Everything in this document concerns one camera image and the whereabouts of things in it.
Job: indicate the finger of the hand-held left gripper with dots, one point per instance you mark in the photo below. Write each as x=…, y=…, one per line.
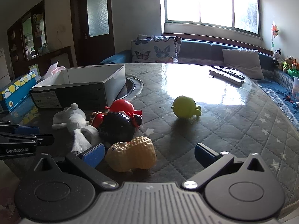
x=28, y=139
x=26, y=130

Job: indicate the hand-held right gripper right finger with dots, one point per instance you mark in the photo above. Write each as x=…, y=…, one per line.
x=205, y=154

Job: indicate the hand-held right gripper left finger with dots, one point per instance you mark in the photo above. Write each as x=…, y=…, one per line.
x=93, y=155

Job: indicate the white plush rabbit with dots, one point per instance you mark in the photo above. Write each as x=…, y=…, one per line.
x=77, y=122

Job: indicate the black and red doll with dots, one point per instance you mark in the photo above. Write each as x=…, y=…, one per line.
x=116, y=126

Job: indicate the tan peanut toy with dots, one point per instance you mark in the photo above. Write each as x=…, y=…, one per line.
x=133, y=154

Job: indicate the green round toy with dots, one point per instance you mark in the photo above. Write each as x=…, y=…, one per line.
x=183, y=107

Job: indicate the red round toy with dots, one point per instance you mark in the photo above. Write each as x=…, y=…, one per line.
x=121, y=106

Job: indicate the grey cardboard box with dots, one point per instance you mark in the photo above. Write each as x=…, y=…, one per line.
x=77, y=91

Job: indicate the grey quilted desktop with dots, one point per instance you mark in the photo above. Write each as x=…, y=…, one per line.
x=222, y=126

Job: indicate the blue and yellow tissue box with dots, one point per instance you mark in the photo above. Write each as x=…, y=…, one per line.
x=16, y=91

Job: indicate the pink tissue pack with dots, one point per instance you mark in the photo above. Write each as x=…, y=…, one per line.
x=55, y=68

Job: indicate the black remote control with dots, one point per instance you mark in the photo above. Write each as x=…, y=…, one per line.
x=230, y=72
x=225, y=77

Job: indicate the dark wooden cabinet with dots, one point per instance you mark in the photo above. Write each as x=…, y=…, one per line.
x=16, y=39

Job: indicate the grey pillow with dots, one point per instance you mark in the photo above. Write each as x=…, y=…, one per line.
x=243, y=63

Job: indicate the blue sofa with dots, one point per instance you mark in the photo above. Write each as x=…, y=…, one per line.
x=201, y=49

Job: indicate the clear plastic container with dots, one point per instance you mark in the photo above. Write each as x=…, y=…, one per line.
x=296, y=87

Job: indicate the dark wooden door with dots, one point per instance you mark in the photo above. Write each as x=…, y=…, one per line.
x=80, y=28

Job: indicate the butterfly print pillow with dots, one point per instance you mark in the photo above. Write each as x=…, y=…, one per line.
x=174, y=39
x=151, y=51

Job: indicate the green plastic bowl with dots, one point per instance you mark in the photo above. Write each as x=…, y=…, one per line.
x=293, y=72

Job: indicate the black and white cow plush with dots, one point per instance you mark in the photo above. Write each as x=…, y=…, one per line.
x=277, y=56

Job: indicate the yellow green plush toy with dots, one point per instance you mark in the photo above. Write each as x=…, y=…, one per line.
x=286, y=63

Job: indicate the orange tiger plush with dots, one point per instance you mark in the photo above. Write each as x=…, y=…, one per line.
x=295, y=64

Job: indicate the colourful pinwheel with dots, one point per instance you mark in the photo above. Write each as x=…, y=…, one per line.
x=275, y=29

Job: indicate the window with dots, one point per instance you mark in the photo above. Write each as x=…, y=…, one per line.
x=205, y=2

